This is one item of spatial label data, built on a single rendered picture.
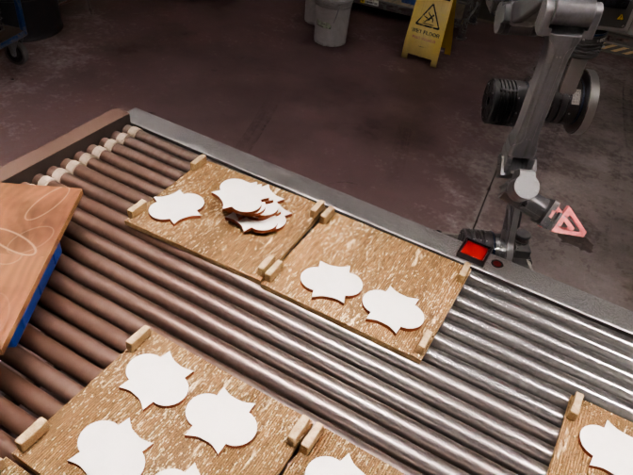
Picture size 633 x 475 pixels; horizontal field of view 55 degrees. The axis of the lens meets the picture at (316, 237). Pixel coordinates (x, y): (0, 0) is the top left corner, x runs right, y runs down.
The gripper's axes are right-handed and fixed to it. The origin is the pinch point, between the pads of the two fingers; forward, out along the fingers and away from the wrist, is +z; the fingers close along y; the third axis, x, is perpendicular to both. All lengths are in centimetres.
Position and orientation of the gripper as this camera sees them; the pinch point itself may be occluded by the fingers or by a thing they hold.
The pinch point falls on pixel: (576, 230)
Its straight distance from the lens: 158.7
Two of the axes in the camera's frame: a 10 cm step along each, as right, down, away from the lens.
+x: 5.2, -8.4, -1.6
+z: 8.5, 5.3, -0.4
